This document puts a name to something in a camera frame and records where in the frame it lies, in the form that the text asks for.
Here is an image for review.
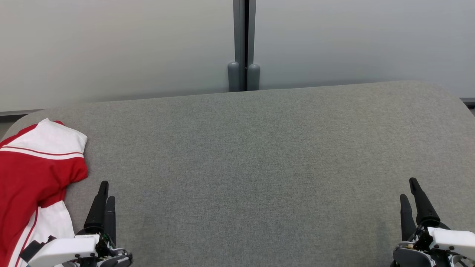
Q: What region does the red Bulls 23 jersey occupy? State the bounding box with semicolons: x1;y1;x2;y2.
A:
0;118;89;267

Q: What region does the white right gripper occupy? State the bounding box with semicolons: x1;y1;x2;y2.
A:
390;178;475;267

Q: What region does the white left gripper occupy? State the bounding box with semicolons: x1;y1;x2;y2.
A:
28;181;133;267

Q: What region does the grey metal partition post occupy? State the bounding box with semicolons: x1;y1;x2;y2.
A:
227;0;261;92

